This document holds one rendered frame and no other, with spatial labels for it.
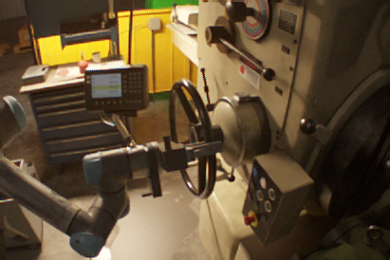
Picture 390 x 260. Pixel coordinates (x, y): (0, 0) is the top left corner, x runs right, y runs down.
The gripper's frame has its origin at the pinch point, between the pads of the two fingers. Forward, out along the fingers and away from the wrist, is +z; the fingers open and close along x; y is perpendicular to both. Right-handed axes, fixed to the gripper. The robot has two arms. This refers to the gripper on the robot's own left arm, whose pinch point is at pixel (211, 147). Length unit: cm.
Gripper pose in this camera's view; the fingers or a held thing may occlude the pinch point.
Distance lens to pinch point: 71.3
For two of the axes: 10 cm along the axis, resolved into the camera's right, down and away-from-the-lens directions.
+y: -1.4, -9.8, -1.1
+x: -3.3, -0.6, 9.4
